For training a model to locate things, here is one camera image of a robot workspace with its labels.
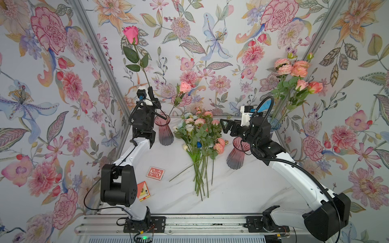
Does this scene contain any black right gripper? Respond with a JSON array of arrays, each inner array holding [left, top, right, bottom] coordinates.
[[222, 119, 260, 151]]

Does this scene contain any pink flower stem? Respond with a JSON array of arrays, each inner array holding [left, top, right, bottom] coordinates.
[[290, 52, 314, 78], [285, 81, 324, 113], [271, 54, 294, 119], [285, 80, 310, 114]]

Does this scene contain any magenta rose stem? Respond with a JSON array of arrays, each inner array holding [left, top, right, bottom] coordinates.
[[123, 26, 151, 87]]

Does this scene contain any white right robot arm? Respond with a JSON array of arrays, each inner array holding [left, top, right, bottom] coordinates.
[[220, 96, 351, 243]]

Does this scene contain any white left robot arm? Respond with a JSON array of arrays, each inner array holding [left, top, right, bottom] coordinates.
[[97, 87, 166, 235]]

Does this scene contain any purple glass vase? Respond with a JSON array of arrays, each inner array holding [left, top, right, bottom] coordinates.
[[268, 117, 282, 132]]

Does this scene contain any pink glass vase back left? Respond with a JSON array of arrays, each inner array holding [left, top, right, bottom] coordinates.
[[155, 114, 174, 146]]

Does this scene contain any blue toy microphone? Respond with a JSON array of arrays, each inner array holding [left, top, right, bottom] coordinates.
[[258, 99, 272, 112]]

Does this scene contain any red playing card box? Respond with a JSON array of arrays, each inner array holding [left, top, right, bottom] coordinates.
[[146, 167, 165, 181]]

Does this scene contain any artificial flower bunch on table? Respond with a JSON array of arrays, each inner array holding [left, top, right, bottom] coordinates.
[[173, 108, 227, 198]]

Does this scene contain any orange yellow card box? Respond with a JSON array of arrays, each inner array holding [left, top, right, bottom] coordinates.
[[137, 181, 151, 201]]

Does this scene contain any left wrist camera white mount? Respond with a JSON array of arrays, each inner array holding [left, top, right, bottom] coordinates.
[[137, 86, 154, 106]]

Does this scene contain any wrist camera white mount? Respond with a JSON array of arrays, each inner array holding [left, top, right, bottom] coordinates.
[[240, 105, 255, 127], [137, 86, 154, 106]]

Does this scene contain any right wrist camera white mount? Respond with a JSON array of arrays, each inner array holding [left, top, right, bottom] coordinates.
[[240, 105, 255, 127]]

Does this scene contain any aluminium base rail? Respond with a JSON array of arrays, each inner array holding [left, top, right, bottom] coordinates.
[[76, 214, 318, 243]]

